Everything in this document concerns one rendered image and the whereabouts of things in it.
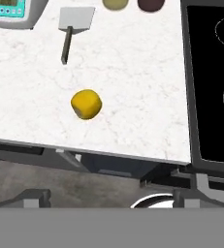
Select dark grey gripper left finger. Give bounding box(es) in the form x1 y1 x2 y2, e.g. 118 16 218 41
0 188 52 208

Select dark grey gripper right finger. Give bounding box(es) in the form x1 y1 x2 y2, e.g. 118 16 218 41
172 189 224 208

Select yellow lemon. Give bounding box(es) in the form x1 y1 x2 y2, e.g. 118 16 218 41
70 88 104 121

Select dark purple eggplant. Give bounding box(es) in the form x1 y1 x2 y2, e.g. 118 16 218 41
137 0 166 14

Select white and black round thing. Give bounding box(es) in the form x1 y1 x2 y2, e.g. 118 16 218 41
130 193 176 209

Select grey oven front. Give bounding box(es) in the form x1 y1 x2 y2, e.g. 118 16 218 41
139 163 224 207

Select dark grey cupboard front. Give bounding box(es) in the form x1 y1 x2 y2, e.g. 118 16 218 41
0 140 192 182

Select white kitchen scale teal panel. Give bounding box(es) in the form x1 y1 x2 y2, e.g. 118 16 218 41
0 0 50 31

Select olive green round vegetable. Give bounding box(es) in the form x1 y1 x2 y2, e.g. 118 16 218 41
101 0 130 12

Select grey cupboard handle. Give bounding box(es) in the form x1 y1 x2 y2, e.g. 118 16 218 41
54 148 90 172

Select black hob with grey frame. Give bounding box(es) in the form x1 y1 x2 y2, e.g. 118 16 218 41
179 0 224 180

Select grey spatula with dark handle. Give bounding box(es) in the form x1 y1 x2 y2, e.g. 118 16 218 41
57 6 97 66

